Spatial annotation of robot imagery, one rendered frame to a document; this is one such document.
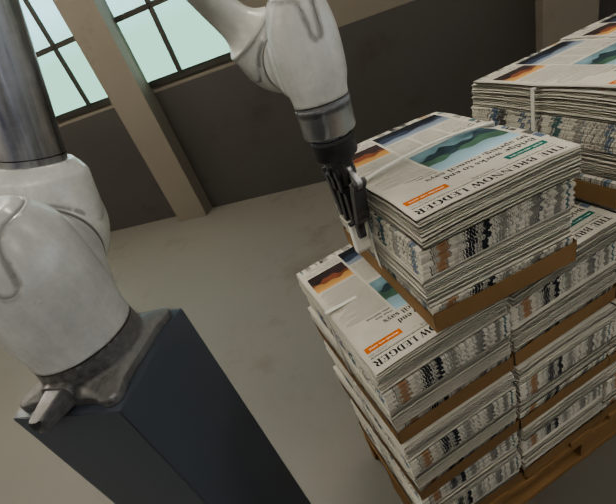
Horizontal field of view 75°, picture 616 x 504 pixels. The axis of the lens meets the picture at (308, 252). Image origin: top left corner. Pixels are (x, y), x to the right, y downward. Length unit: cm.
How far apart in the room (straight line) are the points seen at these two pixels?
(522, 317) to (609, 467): 76
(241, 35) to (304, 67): 17
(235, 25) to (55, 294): 49
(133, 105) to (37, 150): 294
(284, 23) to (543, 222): 50
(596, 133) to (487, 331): 42
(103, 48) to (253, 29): 296
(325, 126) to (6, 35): 46
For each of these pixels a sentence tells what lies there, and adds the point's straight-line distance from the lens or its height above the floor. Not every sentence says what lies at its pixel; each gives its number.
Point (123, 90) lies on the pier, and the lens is 368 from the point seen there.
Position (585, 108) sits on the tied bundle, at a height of 103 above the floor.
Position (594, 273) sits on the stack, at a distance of 101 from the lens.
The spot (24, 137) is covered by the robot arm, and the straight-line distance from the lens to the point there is 76.
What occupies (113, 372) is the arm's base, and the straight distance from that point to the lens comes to 65.
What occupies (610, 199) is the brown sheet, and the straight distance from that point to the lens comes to 98.
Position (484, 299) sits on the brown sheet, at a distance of 74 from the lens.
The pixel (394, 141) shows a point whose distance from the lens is 87.
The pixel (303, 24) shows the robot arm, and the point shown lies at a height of 133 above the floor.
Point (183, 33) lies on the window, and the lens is 350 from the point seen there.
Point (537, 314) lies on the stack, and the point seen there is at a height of 72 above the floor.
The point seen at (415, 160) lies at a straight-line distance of 77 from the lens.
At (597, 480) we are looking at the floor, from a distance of 154.
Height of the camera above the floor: 136
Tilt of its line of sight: 31 degrees down
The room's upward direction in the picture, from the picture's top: 22 degrees counter-clockwise
